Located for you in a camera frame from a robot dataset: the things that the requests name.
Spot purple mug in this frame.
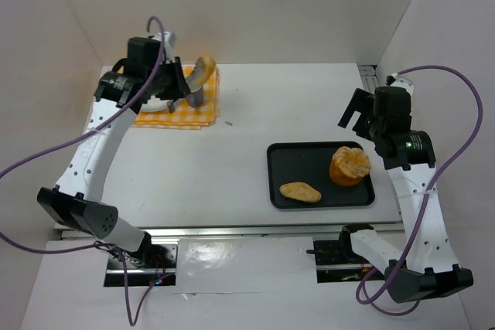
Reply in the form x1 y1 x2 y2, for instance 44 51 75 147
187 87 204 108

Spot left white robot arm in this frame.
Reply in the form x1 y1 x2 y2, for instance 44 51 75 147
37 32 192 267

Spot aluminium front rail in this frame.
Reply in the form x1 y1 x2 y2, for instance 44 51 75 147
55 222 404 239

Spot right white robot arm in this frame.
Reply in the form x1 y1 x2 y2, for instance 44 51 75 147
338 86 474 304

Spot metal tongs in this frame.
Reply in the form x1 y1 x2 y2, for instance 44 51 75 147
168 58 203 114

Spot white plate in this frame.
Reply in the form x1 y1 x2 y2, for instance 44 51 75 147
141 96 169 113

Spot triangular bread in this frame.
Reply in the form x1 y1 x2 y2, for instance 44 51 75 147
200 53 216 85

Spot aluminium corner rail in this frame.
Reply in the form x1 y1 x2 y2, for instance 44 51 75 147
357 65 380 93

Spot oval flat bread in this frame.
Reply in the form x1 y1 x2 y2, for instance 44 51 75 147
279 182 322 203

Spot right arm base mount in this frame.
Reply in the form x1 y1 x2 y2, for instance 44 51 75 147
306 223 374 284

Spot black tray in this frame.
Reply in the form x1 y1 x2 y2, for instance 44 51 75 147
267 141 375 210

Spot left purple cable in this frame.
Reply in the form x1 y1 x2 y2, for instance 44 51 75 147
0 15 175 327

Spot yellow checkered cloth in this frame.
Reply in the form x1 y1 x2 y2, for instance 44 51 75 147
132 68 220 129

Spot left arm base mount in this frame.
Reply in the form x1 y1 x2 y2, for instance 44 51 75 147
104 241 179 287

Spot tall sugared pastry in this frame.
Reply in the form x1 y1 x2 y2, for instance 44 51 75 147
329 146 371 187

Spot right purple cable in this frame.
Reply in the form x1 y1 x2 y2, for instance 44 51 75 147
354 63 484 315

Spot purple cable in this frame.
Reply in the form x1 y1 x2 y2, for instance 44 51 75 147
0 15 175 327
354 63 484 315

